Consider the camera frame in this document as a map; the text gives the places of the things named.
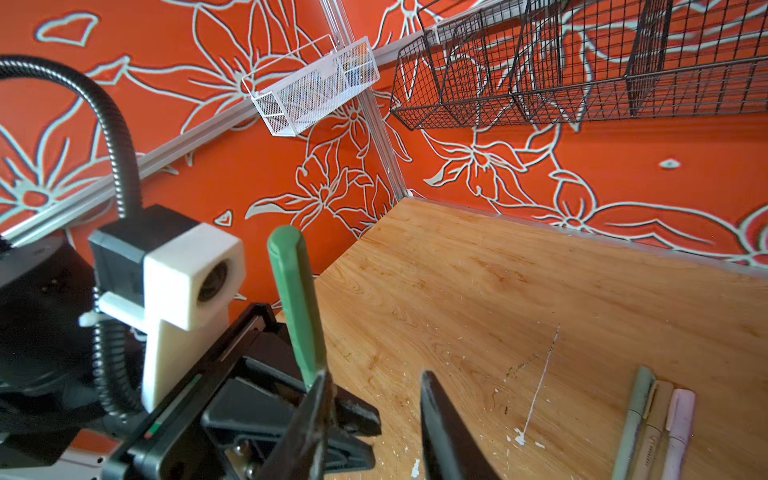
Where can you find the dark green pen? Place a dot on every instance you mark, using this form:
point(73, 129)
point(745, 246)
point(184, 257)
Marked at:
point(294, 279)

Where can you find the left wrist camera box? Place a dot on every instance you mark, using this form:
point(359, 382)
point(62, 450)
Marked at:
point(164, 283)

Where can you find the pink pen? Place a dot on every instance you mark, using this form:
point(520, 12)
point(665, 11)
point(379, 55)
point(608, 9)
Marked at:
point(679, 427)

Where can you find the white wire mesh basket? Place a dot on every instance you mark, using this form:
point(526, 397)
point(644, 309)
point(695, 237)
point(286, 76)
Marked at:
point(299, 100)

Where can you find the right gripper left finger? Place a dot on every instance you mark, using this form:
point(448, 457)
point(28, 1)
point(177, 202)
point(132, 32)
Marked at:
point(301, 453)

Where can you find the tan pen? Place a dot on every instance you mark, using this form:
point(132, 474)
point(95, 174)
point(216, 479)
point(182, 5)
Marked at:
point(655, 416)

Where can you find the black wire mesh basket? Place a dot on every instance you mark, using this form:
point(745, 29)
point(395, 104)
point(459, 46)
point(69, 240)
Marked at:
point(545, 62)

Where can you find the light green pen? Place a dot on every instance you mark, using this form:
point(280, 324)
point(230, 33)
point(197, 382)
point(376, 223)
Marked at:
point(643, 383)

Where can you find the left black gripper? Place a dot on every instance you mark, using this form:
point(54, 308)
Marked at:
point(226, 416)

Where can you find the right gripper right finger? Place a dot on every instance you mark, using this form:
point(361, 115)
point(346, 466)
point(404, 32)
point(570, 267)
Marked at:
point(449, 450)

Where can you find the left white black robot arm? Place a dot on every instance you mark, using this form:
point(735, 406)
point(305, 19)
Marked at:
point(48, 391)

